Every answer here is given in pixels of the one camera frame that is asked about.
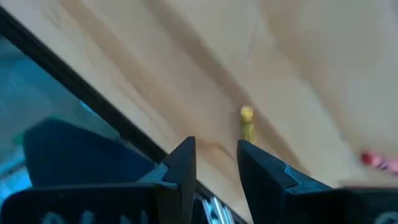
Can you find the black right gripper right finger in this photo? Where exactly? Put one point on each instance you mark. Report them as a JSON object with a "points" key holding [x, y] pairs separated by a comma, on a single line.
{"points": [[311, 205]]}

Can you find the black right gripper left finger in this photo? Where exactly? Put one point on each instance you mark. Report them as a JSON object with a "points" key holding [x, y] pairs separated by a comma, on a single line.
{"points": [[93, 205]]}

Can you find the red crayon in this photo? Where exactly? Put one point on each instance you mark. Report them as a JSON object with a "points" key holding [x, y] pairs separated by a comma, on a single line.
{"points": [[379, 161]]}

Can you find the yellow crayon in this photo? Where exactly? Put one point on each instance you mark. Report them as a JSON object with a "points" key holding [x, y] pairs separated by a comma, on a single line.
{"points": [[247, 124]]}

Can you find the black aluminium table frame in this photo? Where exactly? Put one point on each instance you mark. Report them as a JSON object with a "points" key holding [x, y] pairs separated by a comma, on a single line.
{"points": [[77, 87]]}

